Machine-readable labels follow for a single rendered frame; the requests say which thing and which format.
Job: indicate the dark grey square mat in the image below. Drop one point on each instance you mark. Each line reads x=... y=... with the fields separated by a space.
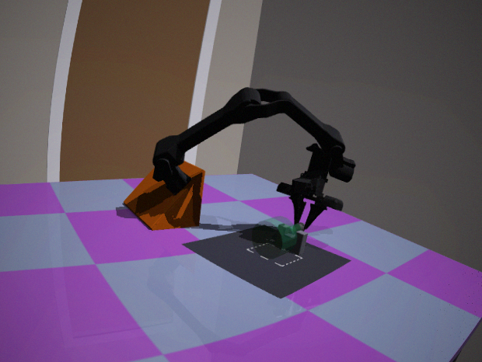
x=280 y=276

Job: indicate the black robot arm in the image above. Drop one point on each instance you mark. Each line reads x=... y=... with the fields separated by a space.
x=244 y=107

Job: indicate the green glass bottle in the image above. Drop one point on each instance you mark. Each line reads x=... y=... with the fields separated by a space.
x=275 y=236

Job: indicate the grey posts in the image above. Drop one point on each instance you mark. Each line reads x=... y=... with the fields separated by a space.
x=300 y=243

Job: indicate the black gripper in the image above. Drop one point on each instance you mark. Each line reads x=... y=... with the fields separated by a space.
x=321 y=203

